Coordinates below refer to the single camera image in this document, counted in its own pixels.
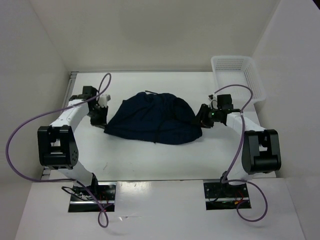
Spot aluminium table edge rail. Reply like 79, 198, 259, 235
40, 71, 78, 182

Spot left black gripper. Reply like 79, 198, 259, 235
86, 104, 108, 130

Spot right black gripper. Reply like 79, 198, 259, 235
190, 103, 222, 128

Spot white plastic basket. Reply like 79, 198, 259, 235
211, 55, 267, 103

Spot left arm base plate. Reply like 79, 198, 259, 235
61, 182, 116, 213

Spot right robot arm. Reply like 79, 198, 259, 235
192, 94, 282, 197

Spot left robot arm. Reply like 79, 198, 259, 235
37, 86, 111, 200

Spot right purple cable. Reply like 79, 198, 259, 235
208, 84, 269, 223

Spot navy blue shorts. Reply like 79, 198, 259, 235
104, 92, 203, 145

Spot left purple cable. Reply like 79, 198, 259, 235
5, 72, 113, 230

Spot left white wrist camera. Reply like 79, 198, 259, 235
97, 94, 111, 108

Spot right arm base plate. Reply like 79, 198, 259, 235
203, 179, 252, 211

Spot purple cable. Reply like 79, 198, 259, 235
5, 72, 113, 230
208, 84, 269, 223

